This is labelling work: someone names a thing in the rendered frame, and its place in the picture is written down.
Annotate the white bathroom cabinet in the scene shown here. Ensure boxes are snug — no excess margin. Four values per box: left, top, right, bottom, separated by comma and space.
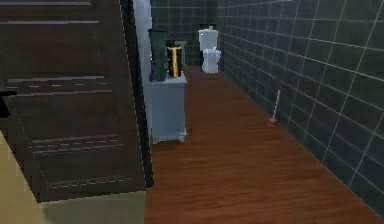
143, 71, 188, 145

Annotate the black and yellow container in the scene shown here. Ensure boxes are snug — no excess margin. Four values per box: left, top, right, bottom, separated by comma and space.
165, 40, 183, 79

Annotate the tall dark green container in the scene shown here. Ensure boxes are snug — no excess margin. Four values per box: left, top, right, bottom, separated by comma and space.
148, 28, 169, 82

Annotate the small purple bottle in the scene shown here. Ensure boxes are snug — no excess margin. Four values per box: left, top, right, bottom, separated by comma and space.
149, 57, 156, 82

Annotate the white toilet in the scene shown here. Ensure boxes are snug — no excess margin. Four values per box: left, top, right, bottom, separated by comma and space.
198, 25, 222, 74

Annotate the red plunger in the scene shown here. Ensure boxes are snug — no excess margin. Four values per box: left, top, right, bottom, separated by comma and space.
266, 89, 282, 128

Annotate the dark brown room door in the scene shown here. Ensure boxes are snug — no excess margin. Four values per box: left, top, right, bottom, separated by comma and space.
0, 0, 155, 204

